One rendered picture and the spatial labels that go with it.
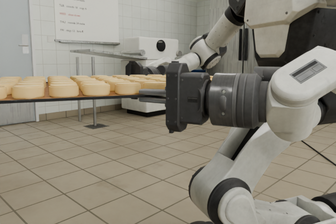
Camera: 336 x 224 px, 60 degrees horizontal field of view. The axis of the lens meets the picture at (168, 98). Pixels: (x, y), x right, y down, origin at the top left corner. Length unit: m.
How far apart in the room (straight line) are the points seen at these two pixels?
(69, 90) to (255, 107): 0.31
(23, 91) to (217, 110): 0.31
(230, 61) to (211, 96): 4.52
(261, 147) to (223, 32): 0.51
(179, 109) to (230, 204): 0.41
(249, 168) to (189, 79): 0.48
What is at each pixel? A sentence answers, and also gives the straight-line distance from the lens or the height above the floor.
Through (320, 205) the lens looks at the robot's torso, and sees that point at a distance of 1.23.
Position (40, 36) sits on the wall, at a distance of 4.47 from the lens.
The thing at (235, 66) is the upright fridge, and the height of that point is 0.76.
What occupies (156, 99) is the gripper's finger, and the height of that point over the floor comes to 0.79.
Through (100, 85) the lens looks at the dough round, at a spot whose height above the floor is 0.81.
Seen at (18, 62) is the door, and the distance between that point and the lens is 4.39.
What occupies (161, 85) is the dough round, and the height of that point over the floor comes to 0.81.
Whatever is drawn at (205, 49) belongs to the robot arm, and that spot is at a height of 0.90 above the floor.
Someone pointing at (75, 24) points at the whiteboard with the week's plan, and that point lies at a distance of 4.70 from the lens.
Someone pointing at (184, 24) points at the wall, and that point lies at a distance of 6.31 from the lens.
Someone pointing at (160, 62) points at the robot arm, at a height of 0.85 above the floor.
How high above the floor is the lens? 0.86
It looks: 7 degrees down
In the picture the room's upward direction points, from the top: straight up
